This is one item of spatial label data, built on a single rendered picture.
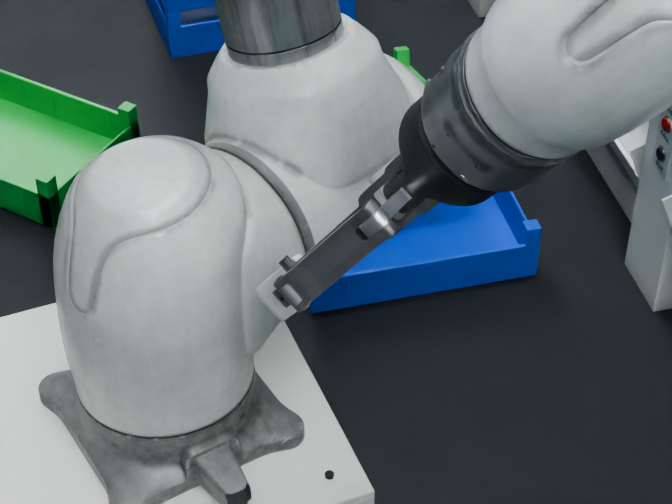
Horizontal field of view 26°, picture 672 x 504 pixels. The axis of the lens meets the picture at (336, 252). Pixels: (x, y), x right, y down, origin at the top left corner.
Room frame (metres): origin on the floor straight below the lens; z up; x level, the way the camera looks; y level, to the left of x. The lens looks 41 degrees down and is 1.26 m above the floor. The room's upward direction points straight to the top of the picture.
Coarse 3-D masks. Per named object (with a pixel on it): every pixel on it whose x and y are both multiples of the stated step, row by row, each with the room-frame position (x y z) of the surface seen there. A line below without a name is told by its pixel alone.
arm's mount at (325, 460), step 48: (0, 336) 0.97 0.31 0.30; (48, 336) 0.97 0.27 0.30; (288, 336) 0.97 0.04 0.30; (0, 384) 0.91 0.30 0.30; (288, 384) 0.91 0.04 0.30; (0, 432) 0.85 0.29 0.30; (48, 432) 0.85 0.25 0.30; (336, 432) 0.85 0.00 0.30; (0, 480) 0.80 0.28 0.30; (48, 480) 0.80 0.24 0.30; (96, 480) 0.80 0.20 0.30; (288, 480) 0.79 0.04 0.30; (336, 480) 0.79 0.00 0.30
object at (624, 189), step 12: (600, 156) 1.60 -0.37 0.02; (612, 156) 1.57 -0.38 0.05; (600, 168) 1.59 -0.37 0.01; (612, 168) 1.56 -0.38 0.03; (624, 168) 1.54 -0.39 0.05; (612, 180) 1.56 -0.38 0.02; (624, 180) 1.52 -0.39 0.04; (612, 192) 1.55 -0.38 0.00; (624, 192) 1.52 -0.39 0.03; (636, 192) 1.49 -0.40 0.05; (624, 204) 1.51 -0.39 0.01
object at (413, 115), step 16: (416, 112) 0.71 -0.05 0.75; (400, 128) 0.71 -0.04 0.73; (416, 128) 0.70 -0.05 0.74; (400, 144) 0.70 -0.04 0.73; (416, 144) 0.69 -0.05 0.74; (416, 160) 0.69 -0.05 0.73; (432, 160) 0.68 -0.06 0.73; (400, 176) 0.70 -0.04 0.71; (416, 176) 0.69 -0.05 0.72; (432, 176) 0.68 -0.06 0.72; (448, 176) 0.67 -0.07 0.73; (384, 192) 0.70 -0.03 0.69; (416, 192) 0.69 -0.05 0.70; (432, 192) 0.68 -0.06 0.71; (448, 192) 0.68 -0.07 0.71; (464, 192) 0.67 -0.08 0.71; (480, 192) 0.68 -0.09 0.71; (496, 192) 0.69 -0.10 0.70
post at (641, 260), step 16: (656, 128) 1.39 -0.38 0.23; (640, 176) 1.40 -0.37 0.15; (656, 176) 1.37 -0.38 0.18; (640, 192) 1.40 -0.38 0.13; (656, 192) 1.36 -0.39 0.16; (640, 208) 1.39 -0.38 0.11; (656, 208) 1.35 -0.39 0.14; (640, 224) 1.38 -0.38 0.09; (656, 224) 1.35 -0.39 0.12; (640, 240) 1.38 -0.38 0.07; (656, 240) 1.34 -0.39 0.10; (640, 256) 1.37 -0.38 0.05; (656, 256) 1.33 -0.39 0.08; (640, 272) 1.36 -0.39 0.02; (656, 272) 1.32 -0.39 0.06; (640, 288) 1.35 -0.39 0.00; (656, 288) 1.32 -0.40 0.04; (656, 304) 1.31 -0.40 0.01
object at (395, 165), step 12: (396, 168) 0.72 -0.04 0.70; (384, 180) 0.72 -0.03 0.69; (372, 192) 0.71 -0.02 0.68; (360, 204) 0.71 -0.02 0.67; (420, 204) 0.71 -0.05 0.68; (432, 204) 0.71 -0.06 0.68; (348, 216) 0.71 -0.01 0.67; (408, 216) 0.70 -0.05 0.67; (336, 228) 0.71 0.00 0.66; (288, 264) 0.70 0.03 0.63
